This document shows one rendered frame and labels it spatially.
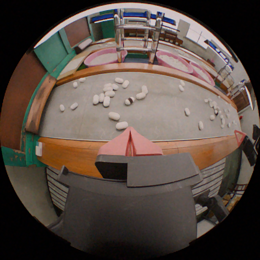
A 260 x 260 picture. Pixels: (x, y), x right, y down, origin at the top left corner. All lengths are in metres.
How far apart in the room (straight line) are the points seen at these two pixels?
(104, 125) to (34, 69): 0.50
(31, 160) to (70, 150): 0.29
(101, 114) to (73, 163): 0.18
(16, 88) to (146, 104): 0.58
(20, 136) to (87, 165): 0.37
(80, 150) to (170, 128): 0.28
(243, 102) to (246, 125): 0.97
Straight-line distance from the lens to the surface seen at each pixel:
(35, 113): 0.44
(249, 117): 4.85
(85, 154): 0.25
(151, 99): 0.30
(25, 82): 0.51
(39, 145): 0.43
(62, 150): 0.31
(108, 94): 0.29
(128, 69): 0.39
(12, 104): 0.47
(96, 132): 0.26
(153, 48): 0.42
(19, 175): 1.56
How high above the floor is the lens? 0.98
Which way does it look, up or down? 76 degrees down
